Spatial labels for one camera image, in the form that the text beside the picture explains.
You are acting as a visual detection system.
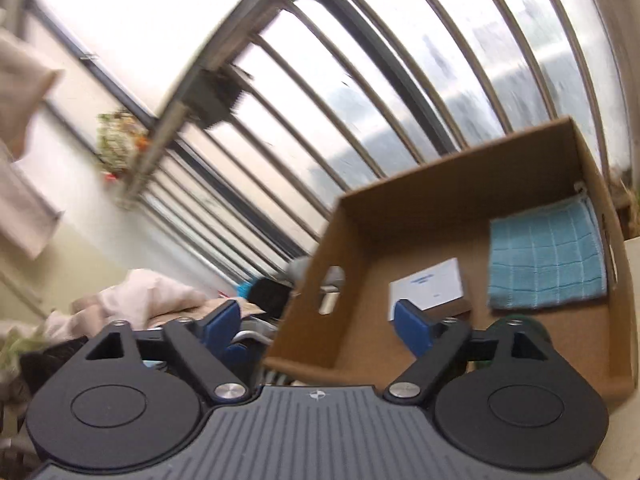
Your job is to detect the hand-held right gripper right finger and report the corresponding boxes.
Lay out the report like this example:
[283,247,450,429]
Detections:
[394,299,554,405]

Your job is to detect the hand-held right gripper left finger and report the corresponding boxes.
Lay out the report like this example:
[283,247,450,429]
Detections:
[85,299,251,405]

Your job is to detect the white cardboard box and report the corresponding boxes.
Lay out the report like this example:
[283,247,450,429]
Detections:
[388,257,472,315]

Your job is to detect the large brown cardboard box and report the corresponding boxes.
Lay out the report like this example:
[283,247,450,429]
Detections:
[263,116,634,409]

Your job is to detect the blue checked dish cloth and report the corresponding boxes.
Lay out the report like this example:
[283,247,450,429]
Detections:
[487,194,609,311]

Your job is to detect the pink padded jacket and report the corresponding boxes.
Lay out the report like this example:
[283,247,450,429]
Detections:
[70,268,212,332]

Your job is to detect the potted green plant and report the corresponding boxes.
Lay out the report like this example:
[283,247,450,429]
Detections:
[96,112,152,172]

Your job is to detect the grey cloth on pole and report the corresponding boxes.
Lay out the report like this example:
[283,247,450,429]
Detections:
[190,64,257,130]

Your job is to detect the metal window grille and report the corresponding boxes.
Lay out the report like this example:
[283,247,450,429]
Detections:
[116,0,632,282]

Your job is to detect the metal pole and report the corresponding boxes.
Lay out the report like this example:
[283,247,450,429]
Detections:
[117,0,322,210]

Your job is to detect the beige curtain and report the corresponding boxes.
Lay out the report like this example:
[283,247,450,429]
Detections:
[0,24,67,262]

